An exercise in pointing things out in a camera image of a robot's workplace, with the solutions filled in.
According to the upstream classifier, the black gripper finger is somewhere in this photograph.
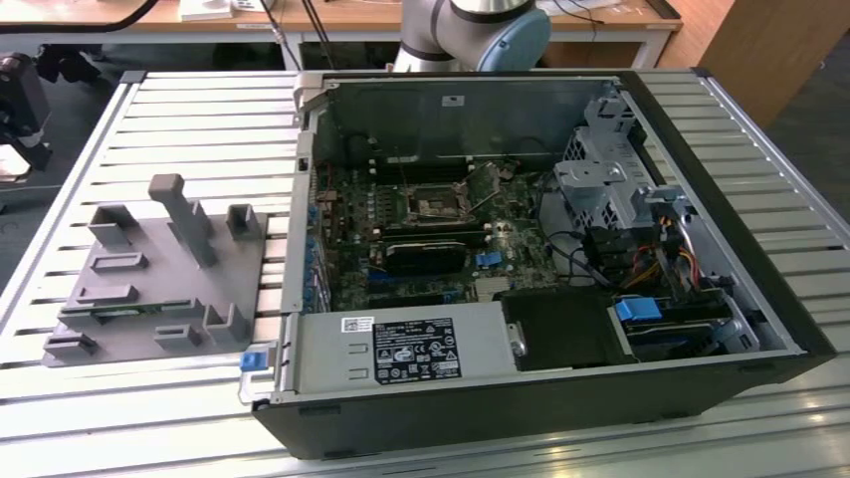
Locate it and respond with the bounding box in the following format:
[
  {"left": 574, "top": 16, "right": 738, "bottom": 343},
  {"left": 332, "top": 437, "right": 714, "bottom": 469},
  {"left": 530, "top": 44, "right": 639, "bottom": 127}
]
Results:
[{"left": 26, "top": 141, "right": 54, "bottom": 173}]

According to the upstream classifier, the silver square CPU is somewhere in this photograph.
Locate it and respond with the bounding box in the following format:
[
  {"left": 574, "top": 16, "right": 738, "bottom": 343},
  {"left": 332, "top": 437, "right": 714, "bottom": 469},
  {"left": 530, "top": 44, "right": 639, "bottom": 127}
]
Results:
[{"left": 0, "top": 144, "right": 34, "bottom": 184}]

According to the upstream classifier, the black RAM slot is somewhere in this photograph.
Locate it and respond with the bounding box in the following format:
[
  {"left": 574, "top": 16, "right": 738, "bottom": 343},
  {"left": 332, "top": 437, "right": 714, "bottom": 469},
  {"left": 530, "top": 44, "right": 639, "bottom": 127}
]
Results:
[
  {"left": 383, "top": 223, "right": 483, "bottom": 236},
  {"left": 372, "top": 170, "right": 468, "bottom": 183},
  {"left": 381, "top": 233, "right": 485, "bottom": 246},
  {"left": 372, "top": 159, "right": 467, "bottom": 173}
]

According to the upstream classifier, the CPU socket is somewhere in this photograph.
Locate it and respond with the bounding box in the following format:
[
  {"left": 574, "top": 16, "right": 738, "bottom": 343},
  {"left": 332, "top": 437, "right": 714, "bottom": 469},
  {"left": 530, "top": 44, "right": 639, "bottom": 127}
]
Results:
[{"left": 405, "top": 184, "right": 469, "bottom": 223}]

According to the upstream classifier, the black chair base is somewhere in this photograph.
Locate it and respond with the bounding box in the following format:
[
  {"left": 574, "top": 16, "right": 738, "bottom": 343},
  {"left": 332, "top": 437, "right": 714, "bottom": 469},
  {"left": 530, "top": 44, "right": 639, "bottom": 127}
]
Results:
[{"left": 36, "top": 43, "right": 105, "bottom": 84}]

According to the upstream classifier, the grey parts rack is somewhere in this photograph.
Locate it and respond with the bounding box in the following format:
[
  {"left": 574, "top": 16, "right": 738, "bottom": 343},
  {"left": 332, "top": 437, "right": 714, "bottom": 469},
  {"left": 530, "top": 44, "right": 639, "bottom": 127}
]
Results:
[{"left": 40, "top": 172, "right": 271, "bottom": 369}]

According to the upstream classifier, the white box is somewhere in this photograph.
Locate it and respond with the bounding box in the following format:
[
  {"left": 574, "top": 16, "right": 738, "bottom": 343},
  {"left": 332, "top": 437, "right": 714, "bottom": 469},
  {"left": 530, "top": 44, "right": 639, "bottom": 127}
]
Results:
[{"left": 179, "top": 0, "right": 235, "bottom": 22}]

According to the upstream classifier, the green RAM stick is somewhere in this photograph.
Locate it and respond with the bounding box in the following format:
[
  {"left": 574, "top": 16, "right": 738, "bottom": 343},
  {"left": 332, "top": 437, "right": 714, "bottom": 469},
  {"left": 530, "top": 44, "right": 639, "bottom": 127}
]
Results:
[{"left": 92, "top": 303, "right": 167, "bottom": 318}]

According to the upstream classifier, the silver power supply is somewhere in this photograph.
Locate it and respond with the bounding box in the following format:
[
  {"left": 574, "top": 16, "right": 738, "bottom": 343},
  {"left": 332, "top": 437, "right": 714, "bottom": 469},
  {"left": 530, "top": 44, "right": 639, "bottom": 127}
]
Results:
[{"left": 291, "top": 304, "right": 519, "bottom": 397}]

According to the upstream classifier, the black graphics card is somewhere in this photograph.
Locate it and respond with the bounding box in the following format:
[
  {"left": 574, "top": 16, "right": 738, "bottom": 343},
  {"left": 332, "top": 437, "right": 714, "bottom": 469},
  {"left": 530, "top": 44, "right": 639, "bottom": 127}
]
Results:
[{"left": 383, "top": 240, "right": 467, "bottom": 278}]

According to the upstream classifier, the thin metal locking lever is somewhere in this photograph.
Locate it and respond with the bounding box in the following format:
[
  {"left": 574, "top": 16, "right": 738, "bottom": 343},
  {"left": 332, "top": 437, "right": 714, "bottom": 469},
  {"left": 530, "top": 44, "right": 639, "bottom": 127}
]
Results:
[{"left": 463, "top": 188, "right": 499, "bottom": 216}]

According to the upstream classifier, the metal socket cover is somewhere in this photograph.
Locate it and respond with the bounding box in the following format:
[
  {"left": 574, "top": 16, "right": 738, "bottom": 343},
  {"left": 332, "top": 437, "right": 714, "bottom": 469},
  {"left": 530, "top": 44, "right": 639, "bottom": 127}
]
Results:
[{"left": 460, "top": 159, "right": 516, "bottom": 193}]

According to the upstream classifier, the small silver heatsink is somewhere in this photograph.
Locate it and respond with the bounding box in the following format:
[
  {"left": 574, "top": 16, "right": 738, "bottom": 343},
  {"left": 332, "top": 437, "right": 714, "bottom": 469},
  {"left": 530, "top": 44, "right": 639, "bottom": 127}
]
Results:
[{"left": 472, "top": 277, "right": 511, "bottom": 302}]

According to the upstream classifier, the green motherboard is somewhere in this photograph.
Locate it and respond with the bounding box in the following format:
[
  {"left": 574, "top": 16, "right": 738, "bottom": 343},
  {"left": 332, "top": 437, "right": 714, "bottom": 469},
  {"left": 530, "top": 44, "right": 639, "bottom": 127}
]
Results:
[{"left": 311, "top": 158, "right": 566, "bottom": 313}]

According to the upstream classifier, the silver disk bay cage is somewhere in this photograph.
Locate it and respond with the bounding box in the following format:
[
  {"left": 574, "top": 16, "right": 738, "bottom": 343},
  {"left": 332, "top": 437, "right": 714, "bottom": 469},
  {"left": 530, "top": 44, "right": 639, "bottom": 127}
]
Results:
[{"left": 551, "top": 97, "right": 672, "bottom": 235}]

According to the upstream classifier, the black PC case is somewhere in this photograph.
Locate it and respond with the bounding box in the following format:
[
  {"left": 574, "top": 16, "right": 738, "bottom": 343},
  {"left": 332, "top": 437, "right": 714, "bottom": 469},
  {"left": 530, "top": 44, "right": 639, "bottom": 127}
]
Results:
[{"left": 237, "top": 67, "right": 839, "bottom": 462}]

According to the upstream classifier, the black plastic shroud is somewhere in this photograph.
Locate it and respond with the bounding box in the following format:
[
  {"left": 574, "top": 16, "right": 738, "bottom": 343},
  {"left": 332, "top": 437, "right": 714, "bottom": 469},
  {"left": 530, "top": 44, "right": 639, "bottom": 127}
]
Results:
[{"left": 497, "top": 290, "right": 636, "bottom": 373}]

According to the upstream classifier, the blue disk carrier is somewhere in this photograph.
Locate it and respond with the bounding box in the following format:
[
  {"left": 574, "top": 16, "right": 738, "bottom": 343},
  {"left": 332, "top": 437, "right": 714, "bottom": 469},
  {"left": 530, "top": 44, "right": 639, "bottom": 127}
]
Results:
[{"left": 614, "top": 297, "right": 664, "bottom": 326}]

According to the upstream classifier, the wooden cabinet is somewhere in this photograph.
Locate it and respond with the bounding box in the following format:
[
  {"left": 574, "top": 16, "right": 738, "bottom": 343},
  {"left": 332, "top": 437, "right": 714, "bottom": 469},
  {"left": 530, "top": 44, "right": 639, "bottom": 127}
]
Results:
[{"left": 696, "top": 0, "right": 850, "bottom": 131}]

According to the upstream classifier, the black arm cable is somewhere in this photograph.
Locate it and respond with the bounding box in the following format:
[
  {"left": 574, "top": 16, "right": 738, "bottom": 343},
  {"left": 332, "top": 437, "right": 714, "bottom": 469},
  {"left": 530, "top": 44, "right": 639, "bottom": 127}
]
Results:
[{"left": 0, "top": 0, "right": 161, "bottom": 34}]

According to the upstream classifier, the black wire in case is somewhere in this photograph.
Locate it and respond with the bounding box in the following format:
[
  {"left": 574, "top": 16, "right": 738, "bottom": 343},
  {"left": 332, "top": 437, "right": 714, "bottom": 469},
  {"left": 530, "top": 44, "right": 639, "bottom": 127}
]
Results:
[{"left": 540, "top": 229, "right": 603, "bottom": 280}]

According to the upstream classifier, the coloured power wire bundle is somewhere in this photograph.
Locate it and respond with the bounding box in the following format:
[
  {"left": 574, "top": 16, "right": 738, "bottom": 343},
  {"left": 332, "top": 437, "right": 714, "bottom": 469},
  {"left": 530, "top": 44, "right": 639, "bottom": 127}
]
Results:
[{"left": 623, "top": 246, "right": 703, "bottom": 290}]

